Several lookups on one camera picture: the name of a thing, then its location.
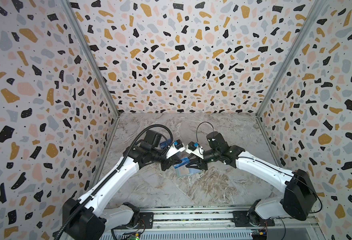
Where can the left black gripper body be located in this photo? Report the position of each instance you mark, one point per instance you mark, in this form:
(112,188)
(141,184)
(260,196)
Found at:
(160,157)

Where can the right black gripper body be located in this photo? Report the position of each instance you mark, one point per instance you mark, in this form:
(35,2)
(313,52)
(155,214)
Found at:
(198,159)

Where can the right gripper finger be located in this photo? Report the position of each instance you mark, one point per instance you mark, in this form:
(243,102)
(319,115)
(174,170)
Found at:
(199,165)
(194,157)

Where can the green card holder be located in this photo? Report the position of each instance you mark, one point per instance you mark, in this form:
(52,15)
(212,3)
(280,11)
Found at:
(184,171)

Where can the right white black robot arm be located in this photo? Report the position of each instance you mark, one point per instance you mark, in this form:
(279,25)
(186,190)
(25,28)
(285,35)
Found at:
(297,192)

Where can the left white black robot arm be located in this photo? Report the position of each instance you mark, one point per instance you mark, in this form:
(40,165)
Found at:
(87,218)

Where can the dark blue credit card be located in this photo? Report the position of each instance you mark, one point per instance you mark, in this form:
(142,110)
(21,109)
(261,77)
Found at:
(165,144)

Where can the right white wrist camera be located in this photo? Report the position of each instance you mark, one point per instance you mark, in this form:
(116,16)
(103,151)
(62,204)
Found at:
(195,149)

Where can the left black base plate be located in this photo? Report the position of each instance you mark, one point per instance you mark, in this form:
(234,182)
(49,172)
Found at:
(141,221)

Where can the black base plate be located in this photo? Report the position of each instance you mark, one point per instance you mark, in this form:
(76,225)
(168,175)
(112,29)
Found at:
(246,219)
(141,221)

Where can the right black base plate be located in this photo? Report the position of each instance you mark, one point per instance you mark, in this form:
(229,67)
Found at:
(246,219)

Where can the aluminium rail frame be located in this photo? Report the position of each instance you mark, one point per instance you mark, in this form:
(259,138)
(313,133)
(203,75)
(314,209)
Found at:
(215,223)

